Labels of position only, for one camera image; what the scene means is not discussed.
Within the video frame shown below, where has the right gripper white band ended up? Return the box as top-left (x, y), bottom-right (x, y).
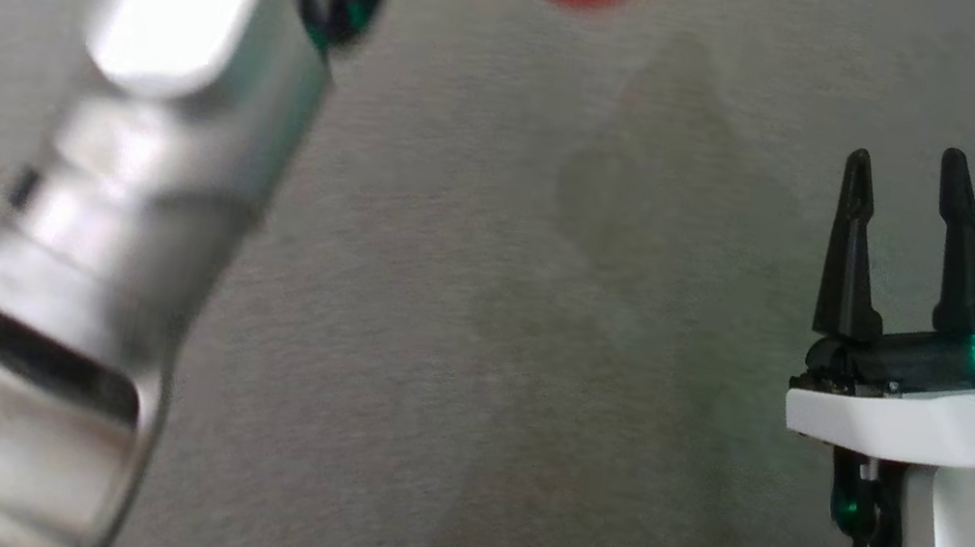
top-left (779, 130), bottom-right (975, 475)

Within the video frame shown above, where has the grey sofa seat cushion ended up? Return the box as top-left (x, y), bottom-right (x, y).
top-left (0, 0), bottom-right (975, 547)

